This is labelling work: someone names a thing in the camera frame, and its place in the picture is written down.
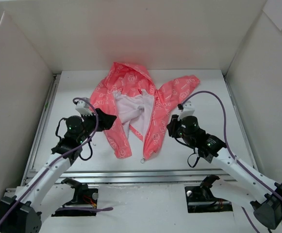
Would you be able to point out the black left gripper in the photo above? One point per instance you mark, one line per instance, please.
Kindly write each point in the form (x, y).
(101, 119)

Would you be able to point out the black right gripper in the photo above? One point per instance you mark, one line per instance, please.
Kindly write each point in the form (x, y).
(173, 127)

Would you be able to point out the pink patterned jacket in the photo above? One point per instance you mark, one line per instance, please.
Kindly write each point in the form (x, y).
(129, 93)

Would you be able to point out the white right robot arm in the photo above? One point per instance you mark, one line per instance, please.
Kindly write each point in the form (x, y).
(253, 191)

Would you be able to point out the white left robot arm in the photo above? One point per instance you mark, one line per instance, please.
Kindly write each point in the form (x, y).
(28, 209)

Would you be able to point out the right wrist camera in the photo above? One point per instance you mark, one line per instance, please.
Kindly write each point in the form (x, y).
(186, 109)

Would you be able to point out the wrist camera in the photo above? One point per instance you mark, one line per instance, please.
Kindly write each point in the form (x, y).
(83, 108)
(186, 109)

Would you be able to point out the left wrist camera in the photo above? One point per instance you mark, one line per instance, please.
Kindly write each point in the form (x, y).
(83, 108)

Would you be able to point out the aluminium front rail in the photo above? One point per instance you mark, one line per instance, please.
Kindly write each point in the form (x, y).
(133, 177)

